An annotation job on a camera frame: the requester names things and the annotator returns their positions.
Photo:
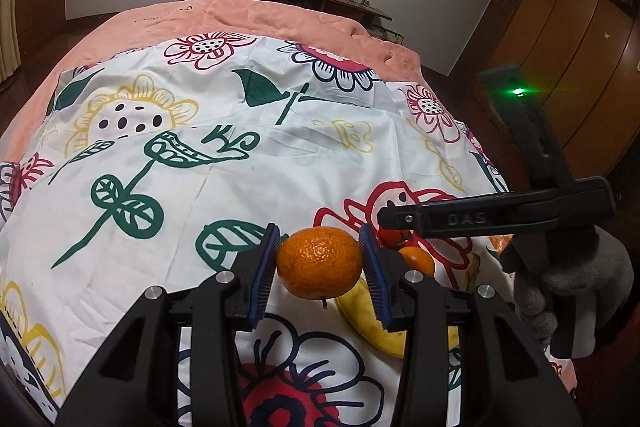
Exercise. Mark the large orange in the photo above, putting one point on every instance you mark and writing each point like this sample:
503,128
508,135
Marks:
320,262

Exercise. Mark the small red fruit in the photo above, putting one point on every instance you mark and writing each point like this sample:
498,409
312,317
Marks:
395,238

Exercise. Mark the pink blanket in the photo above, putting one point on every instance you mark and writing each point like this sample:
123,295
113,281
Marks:
150,22

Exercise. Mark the floral printed bedsheet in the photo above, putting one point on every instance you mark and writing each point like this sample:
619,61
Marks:
200,167

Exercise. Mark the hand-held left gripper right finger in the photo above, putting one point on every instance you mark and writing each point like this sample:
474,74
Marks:
372,279

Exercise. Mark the window curtain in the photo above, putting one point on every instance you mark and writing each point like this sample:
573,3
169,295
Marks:
10,32

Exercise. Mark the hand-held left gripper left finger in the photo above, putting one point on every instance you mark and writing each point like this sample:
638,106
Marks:
265,274

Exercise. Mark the wooden wardrobe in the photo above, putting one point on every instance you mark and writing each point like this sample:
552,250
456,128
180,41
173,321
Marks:
565,32

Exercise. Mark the small tangerine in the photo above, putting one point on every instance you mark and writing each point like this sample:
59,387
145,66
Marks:
419,261

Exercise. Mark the person's right hand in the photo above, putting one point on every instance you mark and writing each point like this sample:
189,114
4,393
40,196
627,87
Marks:
612,277

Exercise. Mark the yellow banana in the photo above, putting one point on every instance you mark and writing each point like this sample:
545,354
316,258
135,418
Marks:
365,319

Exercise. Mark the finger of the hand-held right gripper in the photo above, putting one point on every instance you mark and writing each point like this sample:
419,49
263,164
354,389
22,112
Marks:
465,219

